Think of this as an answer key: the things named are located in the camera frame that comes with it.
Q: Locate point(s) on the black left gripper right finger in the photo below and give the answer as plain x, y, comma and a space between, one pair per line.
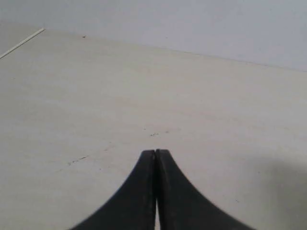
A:
181, 206

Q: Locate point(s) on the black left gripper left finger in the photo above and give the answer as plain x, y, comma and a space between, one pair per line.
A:
133, 205

